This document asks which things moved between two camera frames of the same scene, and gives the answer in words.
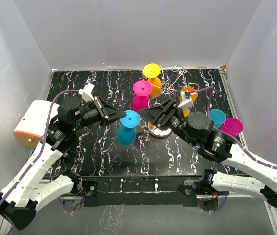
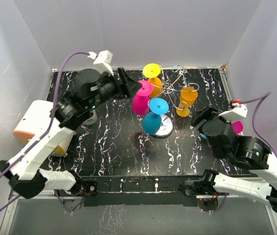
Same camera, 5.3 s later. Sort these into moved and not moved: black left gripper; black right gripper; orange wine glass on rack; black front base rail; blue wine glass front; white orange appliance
Moved: black right gripper; blue wine glass front; black left gripper
Not moved: white orange appliance; orange wine glass on rack; black front base rail
